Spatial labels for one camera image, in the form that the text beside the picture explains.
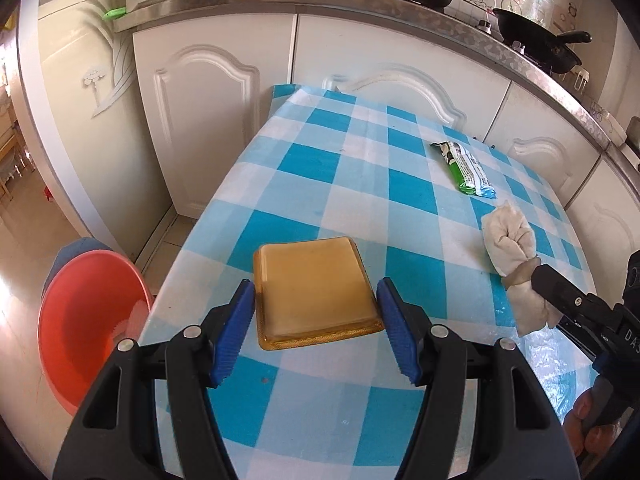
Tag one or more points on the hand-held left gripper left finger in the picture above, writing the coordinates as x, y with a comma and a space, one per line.
232, 325

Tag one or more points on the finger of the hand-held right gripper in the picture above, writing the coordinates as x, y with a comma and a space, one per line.
580, 338
565, 295

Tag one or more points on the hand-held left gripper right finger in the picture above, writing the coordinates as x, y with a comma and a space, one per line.
400, 330

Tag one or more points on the white cloth bundle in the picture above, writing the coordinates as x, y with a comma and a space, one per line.
505, 240

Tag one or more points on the golden plastic tray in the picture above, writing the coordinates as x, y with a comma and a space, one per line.
315, 290

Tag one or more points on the red plastic basin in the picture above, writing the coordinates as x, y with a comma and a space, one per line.
85, 320

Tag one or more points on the person's right hand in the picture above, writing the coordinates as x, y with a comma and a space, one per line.
582, 407

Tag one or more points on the white cabinet door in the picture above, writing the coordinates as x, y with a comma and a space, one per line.
210, 110
545, 140
400, 55
605, 215

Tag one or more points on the blue checked tablecloth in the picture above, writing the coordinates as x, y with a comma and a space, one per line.
350, 185

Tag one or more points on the green snack packet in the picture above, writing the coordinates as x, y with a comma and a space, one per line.
465, 167

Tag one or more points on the white bowl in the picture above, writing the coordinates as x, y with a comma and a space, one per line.
610, 122

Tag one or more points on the blue grey stool cushion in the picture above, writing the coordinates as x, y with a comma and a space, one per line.
65, 252

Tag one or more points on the white refrigerator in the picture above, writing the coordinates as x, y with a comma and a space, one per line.
75, 125

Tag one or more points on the black wok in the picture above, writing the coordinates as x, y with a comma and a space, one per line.
535, 35

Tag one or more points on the steel kitchen countertop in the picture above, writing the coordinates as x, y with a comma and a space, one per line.
350, 2

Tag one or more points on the green plastic item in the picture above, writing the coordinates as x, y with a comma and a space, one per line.
115, 12

